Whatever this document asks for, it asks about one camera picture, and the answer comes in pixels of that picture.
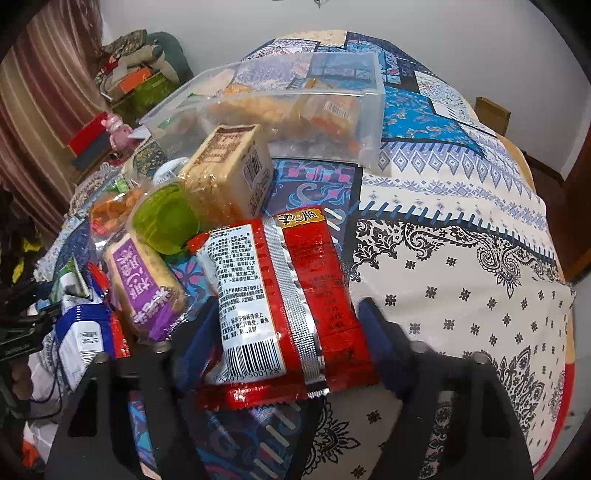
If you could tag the small red packet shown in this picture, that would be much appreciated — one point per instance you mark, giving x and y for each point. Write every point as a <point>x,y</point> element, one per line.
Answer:
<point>115,332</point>

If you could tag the orange fried snack packet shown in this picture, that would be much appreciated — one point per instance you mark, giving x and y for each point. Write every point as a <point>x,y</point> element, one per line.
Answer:
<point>115,207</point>

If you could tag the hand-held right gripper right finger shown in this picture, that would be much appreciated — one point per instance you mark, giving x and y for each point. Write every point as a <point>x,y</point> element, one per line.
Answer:
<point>375,332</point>

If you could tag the green and white packet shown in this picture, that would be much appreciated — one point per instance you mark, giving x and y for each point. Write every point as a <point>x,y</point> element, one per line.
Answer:
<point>69,279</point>

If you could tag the pink toy figure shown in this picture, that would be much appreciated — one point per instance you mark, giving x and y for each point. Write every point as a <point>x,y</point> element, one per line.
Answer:
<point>121,134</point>

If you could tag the green patterned bag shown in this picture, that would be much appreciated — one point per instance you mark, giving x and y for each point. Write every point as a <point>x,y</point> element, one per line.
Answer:
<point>152,99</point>

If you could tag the wooden chair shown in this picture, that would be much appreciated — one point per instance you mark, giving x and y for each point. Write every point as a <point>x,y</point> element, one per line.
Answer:
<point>493,115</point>

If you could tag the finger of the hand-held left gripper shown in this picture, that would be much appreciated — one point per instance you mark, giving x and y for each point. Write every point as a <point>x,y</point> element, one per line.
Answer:
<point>39,318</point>

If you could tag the clear plastic storage container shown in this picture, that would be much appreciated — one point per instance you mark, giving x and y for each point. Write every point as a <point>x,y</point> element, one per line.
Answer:
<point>323,74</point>

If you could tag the green armchair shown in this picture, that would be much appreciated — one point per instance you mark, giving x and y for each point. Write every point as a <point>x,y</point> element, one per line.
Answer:
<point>178,55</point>

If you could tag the red box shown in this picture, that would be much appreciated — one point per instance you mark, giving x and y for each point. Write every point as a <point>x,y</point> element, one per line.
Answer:
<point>87,134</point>

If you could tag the patchwork printed tablecloth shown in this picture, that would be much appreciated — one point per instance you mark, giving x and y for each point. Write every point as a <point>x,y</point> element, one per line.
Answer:
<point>461,277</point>

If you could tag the purple label cake packet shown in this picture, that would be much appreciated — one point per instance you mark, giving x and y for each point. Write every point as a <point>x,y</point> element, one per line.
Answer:
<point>143,281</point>

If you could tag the blue and white packet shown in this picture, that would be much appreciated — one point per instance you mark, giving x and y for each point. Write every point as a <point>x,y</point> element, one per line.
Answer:
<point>85,332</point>

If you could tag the clear bag of fried snacks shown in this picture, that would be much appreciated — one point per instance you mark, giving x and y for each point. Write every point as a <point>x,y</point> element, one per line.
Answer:
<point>277,113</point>

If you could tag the striped curtain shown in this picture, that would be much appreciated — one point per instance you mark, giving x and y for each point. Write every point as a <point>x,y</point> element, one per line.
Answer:
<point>37,92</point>

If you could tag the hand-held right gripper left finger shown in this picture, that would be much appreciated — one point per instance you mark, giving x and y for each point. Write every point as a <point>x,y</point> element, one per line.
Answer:
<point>185,364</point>

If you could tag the orange box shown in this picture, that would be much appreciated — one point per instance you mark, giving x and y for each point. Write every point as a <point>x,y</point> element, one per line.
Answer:
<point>134,81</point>

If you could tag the tan biscuit pack brown label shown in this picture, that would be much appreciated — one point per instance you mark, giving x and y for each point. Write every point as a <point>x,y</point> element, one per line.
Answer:
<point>221,175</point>

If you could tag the green pastry packet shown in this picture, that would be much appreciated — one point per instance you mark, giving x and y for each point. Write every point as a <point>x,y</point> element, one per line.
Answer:
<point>166,217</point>

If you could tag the red snack packet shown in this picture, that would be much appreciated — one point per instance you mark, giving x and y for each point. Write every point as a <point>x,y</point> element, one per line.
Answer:
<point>300,295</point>

